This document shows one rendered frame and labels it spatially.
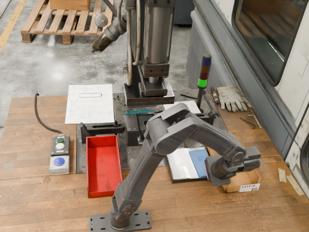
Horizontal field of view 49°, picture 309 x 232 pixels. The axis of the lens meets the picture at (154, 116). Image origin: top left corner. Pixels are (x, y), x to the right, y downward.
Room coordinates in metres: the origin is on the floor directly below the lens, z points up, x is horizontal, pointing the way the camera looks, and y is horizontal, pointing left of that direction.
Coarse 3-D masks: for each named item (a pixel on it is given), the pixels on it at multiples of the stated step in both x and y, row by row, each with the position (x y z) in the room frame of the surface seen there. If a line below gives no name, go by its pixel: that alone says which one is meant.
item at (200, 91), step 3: (204, 54) 1.26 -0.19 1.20; (207, 54) 1.26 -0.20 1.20; (210, 54) 1.26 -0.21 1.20; (204, 57) 1.24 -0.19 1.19; (207, 57) 1.24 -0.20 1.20; (210, 57) 1.24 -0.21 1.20; (198, 87) 1.24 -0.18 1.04; (201, 87) 1.24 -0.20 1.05; (204, 87) 1.24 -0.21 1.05; (201, 90) 1.25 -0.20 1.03; (198, 93) 1.25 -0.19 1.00; (201, 93) 1.25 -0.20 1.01; (198, 96) 1.25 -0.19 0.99; (201, 96) 1.25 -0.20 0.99; (198, 99) 1.25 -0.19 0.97; (198, 102) 1.25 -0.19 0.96; (198, 105) 1.25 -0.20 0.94; (198, 108) 1.25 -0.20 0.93; (201, 111) 1.25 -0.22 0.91
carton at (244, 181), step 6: (234, 132) 1.05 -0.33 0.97; (210, 150) 0.98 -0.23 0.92; (240, 174) 0.88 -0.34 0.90; (246, 174) 0.88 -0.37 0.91; (252, 174) 0.86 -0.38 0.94; (258, 174) 0.83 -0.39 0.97; (234, 180) 0.85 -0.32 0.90; (240, 180) 0.85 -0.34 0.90; (246, 180) 0.85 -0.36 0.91; (252, 180) 0.84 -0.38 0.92; (258, 180) 0.81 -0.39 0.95; (228, 186) 0.79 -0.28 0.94; (234, 186) 0.80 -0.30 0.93; (240, 186) 0.80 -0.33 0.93; (246, 186) 0.80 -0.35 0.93; (252, 186) 0.81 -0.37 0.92; (258, 186) 0.81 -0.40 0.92; (228, 192) 0.79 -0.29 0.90
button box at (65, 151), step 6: (36, 96) 1.27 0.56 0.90; (36, 114) 1.13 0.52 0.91; (60, 132) 1.02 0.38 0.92; (54, 138) 0.97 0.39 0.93; (66, 138) 0.98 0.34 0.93; (54, 144) 0.94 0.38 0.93; (66, 144) 0.94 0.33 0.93; (54, 150) 0.90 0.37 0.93; (60, 150) 0.91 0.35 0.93; (66, 150) 0.91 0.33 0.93; (54, 156) 0.88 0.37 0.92
